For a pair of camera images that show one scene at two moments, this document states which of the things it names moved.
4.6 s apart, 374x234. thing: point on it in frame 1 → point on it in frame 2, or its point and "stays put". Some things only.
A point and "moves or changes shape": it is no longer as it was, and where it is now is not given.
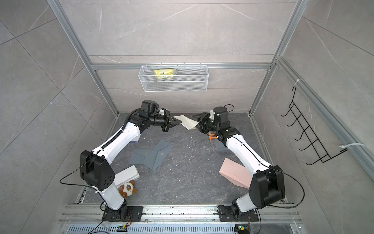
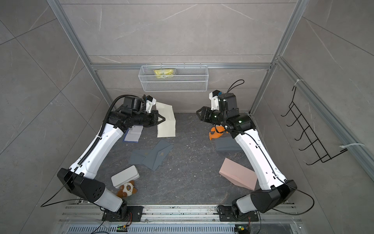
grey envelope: (155, 157) stays put
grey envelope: (144, 157) stays put
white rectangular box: (125, 175) stays put
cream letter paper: (187, 122) moves or changes shape
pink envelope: (237, 174) stays put
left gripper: (168, 123) → (153, 122)
